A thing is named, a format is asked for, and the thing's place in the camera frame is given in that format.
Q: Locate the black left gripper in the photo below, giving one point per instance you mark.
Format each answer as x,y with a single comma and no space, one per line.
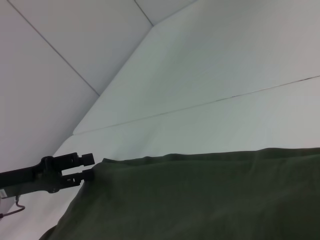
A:
30,178

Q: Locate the dark green printed t-shirt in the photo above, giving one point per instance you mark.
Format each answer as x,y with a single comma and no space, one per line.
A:
187,195

